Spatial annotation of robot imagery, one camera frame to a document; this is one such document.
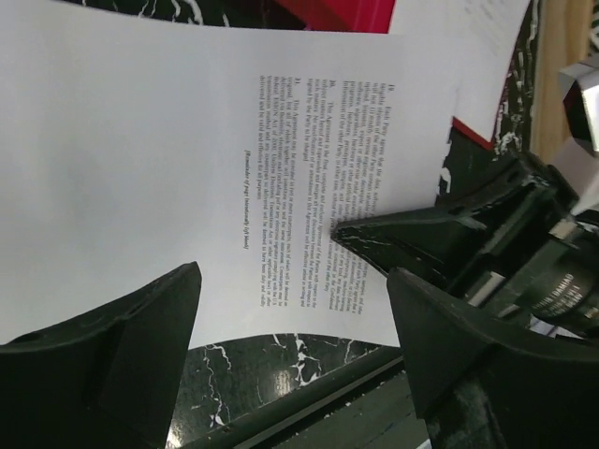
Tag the wooden tray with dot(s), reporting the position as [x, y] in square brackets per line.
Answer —
[563, 39]

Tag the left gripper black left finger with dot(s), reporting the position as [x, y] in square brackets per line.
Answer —
[108, 378]

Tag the white paper sheet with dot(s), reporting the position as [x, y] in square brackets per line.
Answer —
[131, 146]

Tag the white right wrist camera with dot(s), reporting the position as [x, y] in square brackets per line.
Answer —
[579, 86]

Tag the red plastic folder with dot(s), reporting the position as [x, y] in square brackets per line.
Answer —
[351, 14]

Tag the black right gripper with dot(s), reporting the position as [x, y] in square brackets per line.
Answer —
[506, 244]

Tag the white printed top paper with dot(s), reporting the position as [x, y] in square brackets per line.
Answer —
[480, 37]

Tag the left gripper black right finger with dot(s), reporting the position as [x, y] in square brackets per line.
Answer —
[481, 382]

